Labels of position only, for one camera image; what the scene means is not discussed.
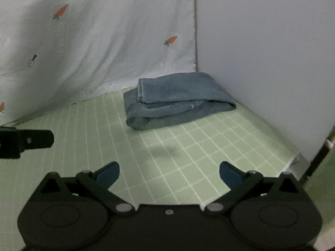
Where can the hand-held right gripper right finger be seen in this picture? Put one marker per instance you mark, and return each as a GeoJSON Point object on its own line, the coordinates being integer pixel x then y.
{"type": "Point", "coordinates": [230, 174]}

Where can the green checked bed mat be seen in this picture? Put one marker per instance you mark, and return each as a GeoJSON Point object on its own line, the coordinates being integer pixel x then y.
{"type": "Point", "coordinates": [183, 157]}

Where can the dark bed frame post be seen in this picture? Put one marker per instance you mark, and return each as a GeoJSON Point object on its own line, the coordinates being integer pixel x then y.
{"type": "Point", "coordinates": [318, 159]}

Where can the blue denim jeans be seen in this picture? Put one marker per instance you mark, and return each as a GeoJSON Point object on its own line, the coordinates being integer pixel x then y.
{"type": "Point", "coordinates": [172, 99]}

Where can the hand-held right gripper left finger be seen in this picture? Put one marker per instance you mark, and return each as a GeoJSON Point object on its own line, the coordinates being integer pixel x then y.
{"type": "Point", "coordinates": [108, 174]}

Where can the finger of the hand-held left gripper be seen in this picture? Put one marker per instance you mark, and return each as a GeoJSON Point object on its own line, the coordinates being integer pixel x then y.
{"type": "Point", "coordinates": [36, 139]}

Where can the white carrot-print sheet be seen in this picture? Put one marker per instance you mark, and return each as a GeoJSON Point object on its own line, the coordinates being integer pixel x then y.
{"type": "Point", "coordinates": [91, 44]}

